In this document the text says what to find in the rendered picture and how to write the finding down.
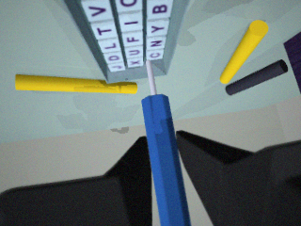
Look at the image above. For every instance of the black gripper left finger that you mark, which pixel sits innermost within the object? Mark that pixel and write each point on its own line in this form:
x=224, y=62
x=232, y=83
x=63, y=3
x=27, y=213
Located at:
x=120, y=197

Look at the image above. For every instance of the blue stylus with grey tip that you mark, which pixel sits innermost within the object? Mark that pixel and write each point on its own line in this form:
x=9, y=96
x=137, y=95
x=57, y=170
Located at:
x=164, y=157

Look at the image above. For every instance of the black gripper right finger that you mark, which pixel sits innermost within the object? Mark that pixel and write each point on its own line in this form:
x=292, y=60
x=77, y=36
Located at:
x=238, y=187

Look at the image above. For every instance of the dark grey cylinder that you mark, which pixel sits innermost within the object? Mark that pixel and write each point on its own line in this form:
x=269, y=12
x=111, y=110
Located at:
x=266, y=73

